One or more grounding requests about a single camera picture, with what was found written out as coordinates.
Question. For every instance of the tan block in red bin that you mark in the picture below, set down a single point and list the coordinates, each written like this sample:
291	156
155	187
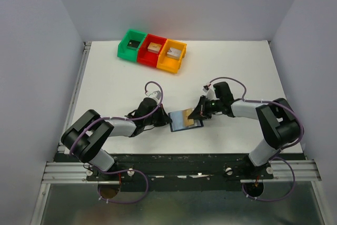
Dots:
154	47

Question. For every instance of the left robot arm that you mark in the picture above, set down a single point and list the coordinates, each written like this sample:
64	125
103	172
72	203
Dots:
85	138

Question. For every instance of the aluminium rail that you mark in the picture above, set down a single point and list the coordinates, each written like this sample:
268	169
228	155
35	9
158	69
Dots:
64	173

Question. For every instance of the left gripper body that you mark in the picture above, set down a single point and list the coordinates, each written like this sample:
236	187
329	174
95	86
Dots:
157	119

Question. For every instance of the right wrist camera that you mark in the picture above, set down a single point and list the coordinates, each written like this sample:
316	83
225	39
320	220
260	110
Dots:
209	93

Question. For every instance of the blue card holder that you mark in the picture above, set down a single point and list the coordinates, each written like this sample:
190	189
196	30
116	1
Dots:
180	121

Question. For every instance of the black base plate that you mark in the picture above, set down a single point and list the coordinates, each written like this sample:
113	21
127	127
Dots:
179	172

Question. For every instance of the grey block in yellow bin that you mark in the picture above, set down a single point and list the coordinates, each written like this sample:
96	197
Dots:
174	53

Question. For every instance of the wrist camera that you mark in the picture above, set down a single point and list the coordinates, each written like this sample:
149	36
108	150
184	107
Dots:
209	93
156	95

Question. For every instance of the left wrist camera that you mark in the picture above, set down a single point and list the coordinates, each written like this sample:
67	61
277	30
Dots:
156	95

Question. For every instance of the green bin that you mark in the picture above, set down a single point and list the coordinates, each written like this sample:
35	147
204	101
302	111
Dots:
128	54

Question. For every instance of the dark block in green bin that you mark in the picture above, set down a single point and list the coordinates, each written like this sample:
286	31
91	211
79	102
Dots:
133	44

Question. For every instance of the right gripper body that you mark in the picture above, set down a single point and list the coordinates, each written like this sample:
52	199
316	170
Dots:
212	106

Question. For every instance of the yellow bin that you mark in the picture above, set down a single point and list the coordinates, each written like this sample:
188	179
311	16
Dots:
168	64

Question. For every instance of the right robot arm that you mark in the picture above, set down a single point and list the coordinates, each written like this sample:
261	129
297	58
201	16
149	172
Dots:
280	127

